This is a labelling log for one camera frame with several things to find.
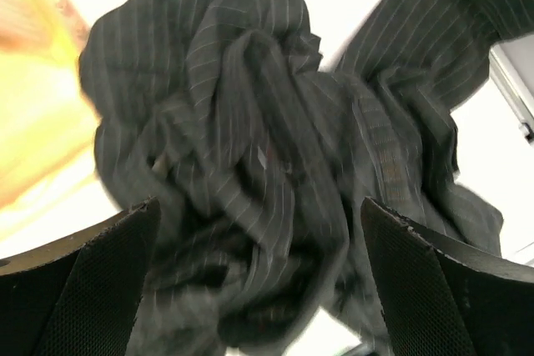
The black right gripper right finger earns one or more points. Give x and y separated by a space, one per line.
443 297

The dark pinstriped shirt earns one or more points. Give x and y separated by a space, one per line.
260 161

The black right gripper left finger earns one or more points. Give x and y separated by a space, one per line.
79 295

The wooden clothes rack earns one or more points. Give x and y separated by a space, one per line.
45 119

